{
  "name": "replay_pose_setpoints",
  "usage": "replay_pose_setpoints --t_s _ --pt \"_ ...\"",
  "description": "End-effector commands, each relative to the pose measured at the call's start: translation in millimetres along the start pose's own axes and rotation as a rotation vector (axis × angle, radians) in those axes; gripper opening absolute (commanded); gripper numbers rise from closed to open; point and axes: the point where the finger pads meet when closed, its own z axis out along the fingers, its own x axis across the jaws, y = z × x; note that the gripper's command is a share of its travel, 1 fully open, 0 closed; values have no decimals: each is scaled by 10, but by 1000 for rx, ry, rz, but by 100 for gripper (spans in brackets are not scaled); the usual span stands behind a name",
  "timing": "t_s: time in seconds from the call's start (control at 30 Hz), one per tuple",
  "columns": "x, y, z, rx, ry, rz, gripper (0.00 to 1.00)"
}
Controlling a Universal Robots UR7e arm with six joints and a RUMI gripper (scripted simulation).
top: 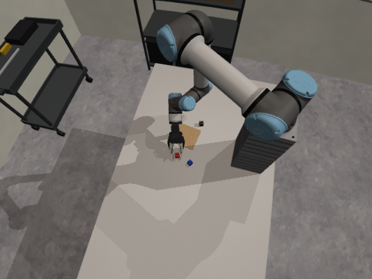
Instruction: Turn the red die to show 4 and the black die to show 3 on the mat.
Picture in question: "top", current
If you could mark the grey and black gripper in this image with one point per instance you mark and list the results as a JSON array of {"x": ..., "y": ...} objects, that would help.
[{"x": 175, "y": 138}]

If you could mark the tan flat mat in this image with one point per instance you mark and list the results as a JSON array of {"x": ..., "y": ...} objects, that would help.
[{"x": 190, "y": 135}]

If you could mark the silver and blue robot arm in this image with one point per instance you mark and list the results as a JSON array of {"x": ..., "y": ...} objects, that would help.
[{"x": 268, "y": 114}]

